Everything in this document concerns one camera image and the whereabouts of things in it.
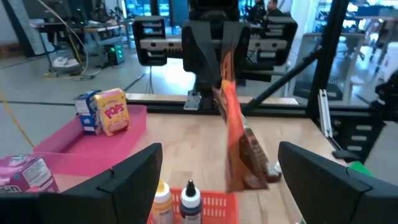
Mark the yellow squeeze bottle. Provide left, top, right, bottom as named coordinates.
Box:
left=150, top=179, right=174, bottom=224

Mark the small red dropper bottle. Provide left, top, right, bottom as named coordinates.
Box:
left=265, top=161, right=284, bottom=184

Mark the blue cereal box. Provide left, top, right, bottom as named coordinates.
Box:
left=73, top=89, right=103, bottom=136

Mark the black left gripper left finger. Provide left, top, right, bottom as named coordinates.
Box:
left=67, top=142, right=164, bottom=224

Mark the pink plastic tray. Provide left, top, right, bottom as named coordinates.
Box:
left=32, top=104, right=149, bottom=177

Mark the green Apple Jacks cereal box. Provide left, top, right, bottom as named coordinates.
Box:
left=346, top=160, right=376, bottom=179

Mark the yellow floor cable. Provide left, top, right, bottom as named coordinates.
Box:
left=0, top=91, right=35, bottom=149

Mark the black aluminium table frame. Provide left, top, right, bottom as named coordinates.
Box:
left=126, top=0, right=398, bottom=162

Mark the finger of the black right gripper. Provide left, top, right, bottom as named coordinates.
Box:
left=221, top=21, right=252, bottom=85
left=182, top=20, right=223, bottom=82

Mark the orange plastic basket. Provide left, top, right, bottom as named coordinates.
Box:
left=146, top=186, right=240, bottom=224

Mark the computer with green lights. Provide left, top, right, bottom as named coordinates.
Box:
left=104, top=43, right=127, bottom=66

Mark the yellow Corn Pops cereal box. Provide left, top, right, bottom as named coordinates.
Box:
left=93, top=87, right=131, bottom=137

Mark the person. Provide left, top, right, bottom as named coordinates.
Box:
left=248, top=0, right=267, bottom=24
left=266, top=0, right=285, bottom=18

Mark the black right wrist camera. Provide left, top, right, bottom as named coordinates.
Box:
left=188, top=0, right=241, bottom=22

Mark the dark bottle with black tip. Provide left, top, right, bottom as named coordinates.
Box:
left=179, top=179, right=203, bottom=224

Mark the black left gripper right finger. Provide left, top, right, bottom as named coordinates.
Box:
left=277, top=141, right=374, bottom=224

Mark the yellow hanging cable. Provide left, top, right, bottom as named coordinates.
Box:
left=37, top=0, right=91, bottom=77

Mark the white aluminium rail piece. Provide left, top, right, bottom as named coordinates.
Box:
left=317, top=88, right=333, bottom=139

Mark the wooden background table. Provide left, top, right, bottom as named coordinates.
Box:
left=30, top=20, right=134, bottom=54

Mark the orange snack bag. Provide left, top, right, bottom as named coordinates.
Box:
left=212, top=46, right=270, bottom=194

